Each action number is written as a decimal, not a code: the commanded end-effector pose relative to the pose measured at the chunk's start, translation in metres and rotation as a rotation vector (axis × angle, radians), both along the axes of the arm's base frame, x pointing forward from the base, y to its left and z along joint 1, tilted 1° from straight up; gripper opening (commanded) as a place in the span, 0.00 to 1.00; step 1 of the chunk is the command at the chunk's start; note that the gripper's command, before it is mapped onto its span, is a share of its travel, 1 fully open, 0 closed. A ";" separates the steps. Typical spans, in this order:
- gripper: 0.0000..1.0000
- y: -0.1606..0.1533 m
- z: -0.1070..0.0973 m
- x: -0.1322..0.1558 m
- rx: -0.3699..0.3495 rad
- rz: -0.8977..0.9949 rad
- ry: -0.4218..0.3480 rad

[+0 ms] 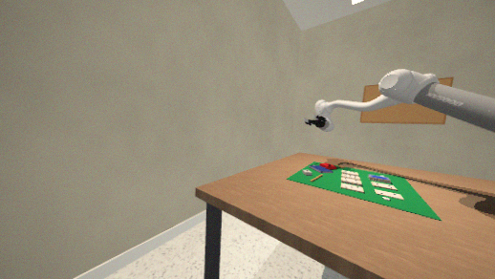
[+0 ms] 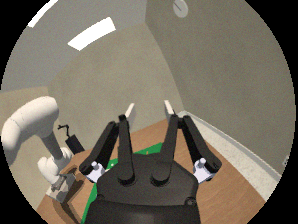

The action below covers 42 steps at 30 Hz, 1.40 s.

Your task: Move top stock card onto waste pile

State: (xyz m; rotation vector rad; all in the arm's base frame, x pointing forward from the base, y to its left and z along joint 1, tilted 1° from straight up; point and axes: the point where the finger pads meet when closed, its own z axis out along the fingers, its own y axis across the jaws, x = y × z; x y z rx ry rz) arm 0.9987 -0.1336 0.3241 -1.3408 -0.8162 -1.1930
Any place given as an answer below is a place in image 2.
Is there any green felt mat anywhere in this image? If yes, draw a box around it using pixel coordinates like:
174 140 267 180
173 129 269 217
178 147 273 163
80 142 162 224

